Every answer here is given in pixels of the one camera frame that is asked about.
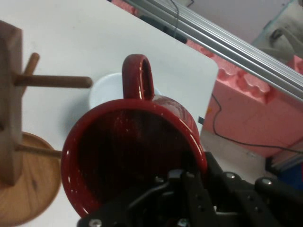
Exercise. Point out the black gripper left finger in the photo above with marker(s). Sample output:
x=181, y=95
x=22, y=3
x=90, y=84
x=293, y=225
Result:
x=189, y=201

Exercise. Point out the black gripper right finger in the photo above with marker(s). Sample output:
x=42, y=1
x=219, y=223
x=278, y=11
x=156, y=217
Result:
x=248, y=201

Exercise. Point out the red enamel mug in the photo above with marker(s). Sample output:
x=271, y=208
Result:
x=131, y=75

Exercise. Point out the black tape strip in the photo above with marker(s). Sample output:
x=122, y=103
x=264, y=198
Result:
x=200, y=119

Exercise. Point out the pink foam block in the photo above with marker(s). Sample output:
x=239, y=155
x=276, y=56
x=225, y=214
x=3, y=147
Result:
x=248, y=118

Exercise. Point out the light blue mug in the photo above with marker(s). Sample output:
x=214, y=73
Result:
x=106, y=89

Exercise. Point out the wooden mug tree stand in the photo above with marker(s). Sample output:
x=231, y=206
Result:
x=9, y=94

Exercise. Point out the aluminium frame rail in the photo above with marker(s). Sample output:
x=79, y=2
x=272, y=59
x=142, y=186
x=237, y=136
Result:
x=236, y=52

